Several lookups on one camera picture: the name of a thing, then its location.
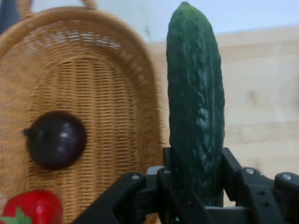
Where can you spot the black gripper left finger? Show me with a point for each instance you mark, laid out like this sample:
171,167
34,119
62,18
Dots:
130,198

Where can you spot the light wooden board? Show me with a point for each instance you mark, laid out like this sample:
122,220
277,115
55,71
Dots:
257,93

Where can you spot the red pepper with green stem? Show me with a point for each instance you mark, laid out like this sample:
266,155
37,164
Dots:
39,205

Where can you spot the woven wicker basket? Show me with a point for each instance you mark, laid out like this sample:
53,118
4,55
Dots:
98,93

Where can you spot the dark purple round onion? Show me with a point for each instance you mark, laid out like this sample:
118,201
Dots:
56,140

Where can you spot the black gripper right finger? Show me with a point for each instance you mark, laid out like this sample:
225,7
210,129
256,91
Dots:
261,198

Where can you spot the dark green cucumber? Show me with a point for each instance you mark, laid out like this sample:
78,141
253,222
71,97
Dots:
194,93

